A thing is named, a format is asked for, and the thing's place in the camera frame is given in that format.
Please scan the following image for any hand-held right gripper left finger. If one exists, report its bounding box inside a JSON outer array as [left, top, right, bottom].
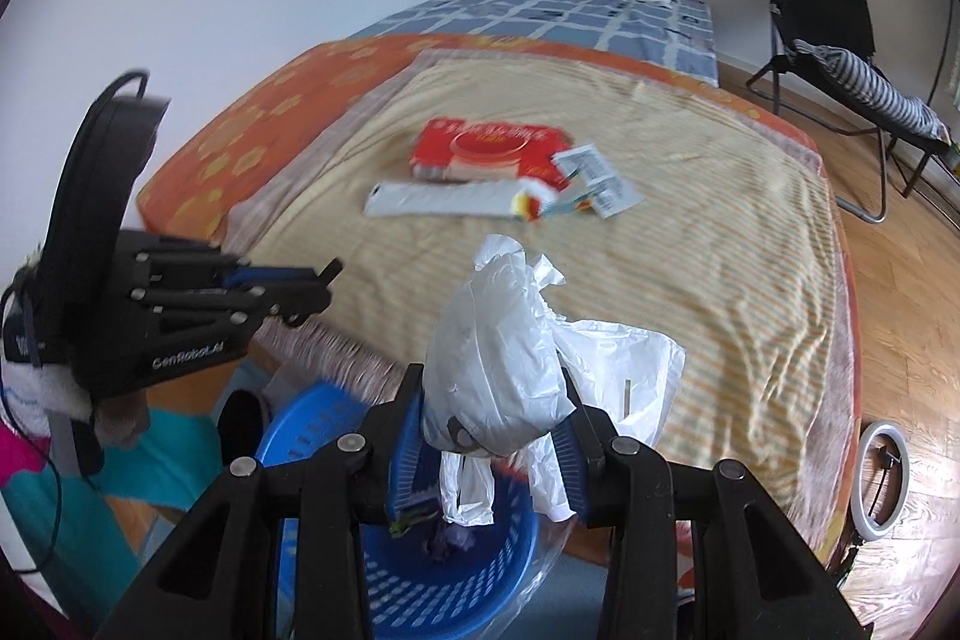
[[97, 362, 451, 640]]

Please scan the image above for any blue checked bed sheet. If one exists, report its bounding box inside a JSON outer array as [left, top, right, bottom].
[[349, 0, 721, 86]]

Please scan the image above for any yellow striped blanket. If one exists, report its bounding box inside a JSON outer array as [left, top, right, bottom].
[[225, 47, 856, 513]]

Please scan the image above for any pink clothing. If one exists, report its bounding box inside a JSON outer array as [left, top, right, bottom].
[[0, 422, 47, 506]]

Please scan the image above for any brown chocolate bar wrapper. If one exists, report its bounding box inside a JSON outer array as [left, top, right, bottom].
[[424, 526, 481, 564]]

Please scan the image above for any white toothpaste tube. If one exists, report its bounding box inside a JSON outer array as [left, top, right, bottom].
[[365, 176, 552, 223]]

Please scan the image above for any striped cushion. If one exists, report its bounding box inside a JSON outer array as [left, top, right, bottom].
[[796, 40, 950, 142]]

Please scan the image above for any white barcode sachet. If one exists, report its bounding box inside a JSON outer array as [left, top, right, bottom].
[[553, 143, 610, 191]]

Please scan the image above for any white ring light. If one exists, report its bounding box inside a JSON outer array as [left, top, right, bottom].
[[857, 422, 912, 543]]

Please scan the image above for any blue plastic basket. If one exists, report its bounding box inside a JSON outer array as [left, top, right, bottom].
[[255, 381, 541, 640]]

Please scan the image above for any teal mat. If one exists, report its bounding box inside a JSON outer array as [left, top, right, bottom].
[[0, 404, 222, 603]]

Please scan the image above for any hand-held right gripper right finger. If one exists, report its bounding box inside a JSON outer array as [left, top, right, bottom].
[[555, 370, 867, 640]]

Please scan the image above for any red snack packet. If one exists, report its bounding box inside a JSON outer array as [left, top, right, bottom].
[[409, 117, 567, 187]]

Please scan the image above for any black cable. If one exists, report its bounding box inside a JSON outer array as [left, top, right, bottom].
[[11, 415, 72, 573]]

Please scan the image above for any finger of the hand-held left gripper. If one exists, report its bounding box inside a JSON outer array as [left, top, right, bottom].
[[221, 260, 344, 290], [150, 287, 331, 341]]

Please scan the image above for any white plastic bag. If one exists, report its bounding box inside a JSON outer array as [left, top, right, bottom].
[[424, 233, 687, 528]]

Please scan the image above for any green white snack packet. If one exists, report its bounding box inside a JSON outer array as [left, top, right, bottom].
[[388, 494, 443, 536]]

